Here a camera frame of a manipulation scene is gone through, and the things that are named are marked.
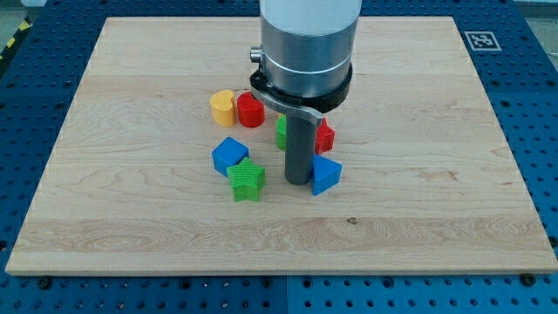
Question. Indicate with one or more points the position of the green cylinder block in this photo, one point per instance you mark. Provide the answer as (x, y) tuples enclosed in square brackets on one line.
[(281, 132)]

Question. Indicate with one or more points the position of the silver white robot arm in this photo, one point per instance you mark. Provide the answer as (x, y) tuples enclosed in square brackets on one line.
[(304, 69)]

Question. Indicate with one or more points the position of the black flange with metal bracket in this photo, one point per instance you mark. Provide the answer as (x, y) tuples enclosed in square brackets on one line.
[(310, 109)]

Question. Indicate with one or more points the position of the light wooden board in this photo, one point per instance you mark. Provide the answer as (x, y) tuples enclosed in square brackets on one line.
[(429, 185)]

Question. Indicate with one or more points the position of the blue triangle block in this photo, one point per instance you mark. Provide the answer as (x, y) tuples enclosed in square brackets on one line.
[(326, 174)]

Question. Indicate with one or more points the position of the red star block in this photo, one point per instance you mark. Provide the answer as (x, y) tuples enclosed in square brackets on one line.
[(325, 137)]

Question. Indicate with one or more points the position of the red cylinder block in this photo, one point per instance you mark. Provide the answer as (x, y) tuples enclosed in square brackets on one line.
[(251, 111)]

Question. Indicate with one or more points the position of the white fiducial marker tag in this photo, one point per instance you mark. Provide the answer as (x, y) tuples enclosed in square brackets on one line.
[(482, 41)]

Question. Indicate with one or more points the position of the green star block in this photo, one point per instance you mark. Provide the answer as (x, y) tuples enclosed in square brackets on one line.
[(246, 180)]

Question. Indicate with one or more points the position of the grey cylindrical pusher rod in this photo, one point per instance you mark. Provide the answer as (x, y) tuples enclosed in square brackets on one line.
[(299, 151)]

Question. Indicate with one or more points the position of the blue cube block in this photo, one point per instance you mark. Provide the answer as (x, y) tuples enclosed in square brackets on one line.
[(228, 153)]

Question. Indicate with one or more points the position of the yellow heart block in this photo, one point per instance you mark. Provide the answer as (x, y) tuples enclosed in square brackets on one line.
[(222, 105)]

